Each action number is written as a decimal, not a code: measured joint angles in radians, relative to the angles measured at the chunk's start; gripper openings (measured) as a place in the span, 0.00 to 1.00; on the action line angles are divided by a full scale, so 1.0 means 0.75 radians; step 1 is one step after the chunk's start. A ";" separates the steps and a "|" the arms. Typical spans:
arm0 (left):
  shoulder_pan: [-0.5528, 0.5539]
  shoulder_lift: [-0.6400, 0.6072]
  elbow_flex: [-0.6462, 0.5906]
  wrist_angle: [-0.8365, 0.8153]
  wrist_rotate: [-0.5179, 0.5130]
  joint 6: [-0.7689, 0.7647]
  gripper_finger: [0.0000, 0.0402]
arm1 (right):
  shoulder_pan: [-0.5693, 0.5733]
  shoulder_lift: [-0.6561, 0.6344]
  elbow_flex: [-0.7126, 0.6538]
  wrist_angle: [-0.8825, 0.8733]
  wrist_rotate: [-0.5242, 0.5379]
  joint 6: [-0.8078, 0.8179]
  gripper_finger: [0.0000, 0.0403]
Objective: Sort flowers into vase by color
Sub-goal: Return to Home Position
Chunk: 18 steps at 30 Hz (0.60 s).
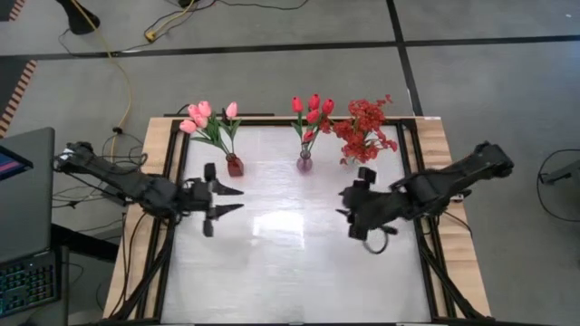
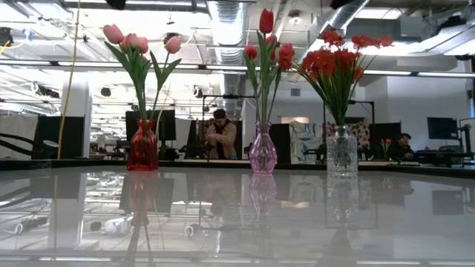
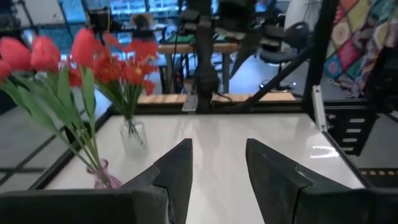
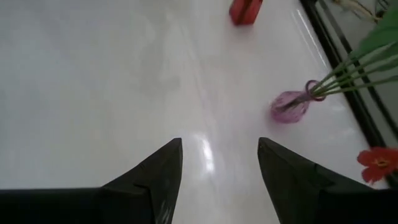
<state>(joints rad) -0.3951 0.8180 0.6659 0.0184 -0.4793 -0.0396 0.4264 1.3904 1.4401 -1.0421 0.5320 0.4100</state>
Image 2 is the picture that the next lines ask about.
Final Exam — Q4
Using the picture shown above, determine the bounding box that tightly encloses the silver ventilation duct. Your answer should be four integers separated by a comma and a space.
206, 0, 249, 116

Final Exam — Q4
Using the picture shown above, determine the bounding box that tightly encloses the person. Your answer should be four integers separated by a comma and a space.
203, 108, 238, 160
387, 133, 416, 161

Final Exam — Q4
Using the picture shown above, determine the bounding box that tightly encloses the red artificial tulip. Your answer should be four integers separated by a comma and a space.
256, 8, 275, 125
266, 43, 296, 125
263, 33, 279, 125
265, 57, 294, 125
243, 44, 263, 125

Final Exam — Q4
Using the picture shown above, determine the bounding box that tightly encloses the red blossom sprig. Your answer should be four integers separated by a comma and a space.
326, 48, 367, 127
292, 29, 348, 127
339, 34, 395, 127

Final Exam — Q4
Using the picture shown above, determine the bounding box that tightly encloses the white curtain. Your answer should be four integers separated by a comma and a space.
0, 114, 38, 160

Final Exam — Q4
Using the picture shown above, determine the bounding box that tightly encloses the yellow cable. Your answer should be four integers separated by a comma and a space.
55, 0, 82, 160

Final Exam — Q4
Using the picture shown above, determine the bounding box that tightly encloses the black gantry frame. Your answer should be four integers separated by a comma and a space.
322, 99, 376, 134
202, 94, 260, 129

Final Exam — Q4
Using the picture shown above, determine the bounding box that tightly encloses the long ceiling light bar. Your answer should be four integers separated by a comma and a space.
0, 58, 475, 79

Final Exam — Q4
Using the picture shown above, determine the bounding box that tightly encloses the red mandala fabric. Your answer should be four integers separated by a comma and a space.
196, 119, 212, 148

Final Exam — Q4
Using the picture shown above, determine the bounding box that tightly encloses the red glass vase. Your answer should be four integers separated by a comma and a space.
126, 119, 160, 172

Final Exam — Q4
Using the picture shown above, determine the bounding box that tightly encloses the black partition panel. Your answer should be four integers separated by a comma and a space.
369, 122, 402, 149
269, 123, 292, 164
36, 116, 85, 160

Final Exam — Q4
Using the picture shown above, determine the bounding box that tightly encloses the purple glass vase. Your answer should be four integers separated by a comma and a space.
248, 122, 278, 174

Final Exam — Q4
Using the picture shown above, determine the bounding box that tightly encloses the black monitor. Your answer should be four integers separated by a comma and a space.
125, 109, 177, 142
426, 116, 459, 140

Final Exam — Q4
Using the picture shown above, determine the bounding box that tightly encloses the dark floral fabric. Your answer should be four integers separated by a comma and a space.
326, 122, 371, 149

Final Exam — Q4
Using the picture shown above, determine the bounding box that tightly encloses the pale leaf print fabric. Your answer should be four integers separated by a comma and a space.
289, 122, 328, 165

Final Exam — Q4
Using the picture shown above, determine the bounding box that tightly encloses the clear glass vase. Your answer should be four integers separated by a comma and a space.
326, 125, 358, 177

